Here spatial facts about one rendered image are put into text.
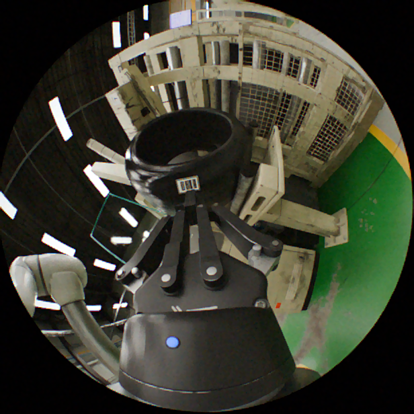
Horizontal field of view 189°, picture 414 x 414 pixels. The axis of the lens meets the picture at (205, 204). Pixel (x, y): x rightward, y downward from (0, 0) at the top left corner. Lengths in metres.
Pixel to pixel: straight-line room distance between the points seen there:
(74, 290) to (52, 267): 0.10
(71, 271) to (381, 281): 1.33
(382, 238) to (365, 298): 0.34
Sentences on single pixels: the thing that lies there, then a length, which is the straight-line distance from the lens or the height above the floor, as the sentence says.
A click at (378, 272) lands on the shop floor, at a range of 0.97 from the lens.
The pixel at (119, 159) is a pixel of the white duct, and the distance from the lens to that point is 1.73.
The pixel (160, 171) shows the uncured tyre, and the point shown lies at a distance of 0.38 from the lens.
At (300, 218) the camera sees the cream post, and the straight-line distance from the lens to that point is 0.86.
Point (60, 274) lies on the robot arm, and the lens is 0.49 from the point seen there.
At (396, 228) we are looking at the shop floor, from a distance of 0.96.
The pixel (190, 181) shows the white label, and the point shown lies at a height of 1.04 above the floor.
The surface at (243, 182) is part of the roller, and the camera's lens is 0.38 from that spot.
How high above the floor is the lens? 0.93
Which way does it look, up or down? 11 degrees up
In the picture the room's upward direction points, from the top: 75 degrees counter-clockwise
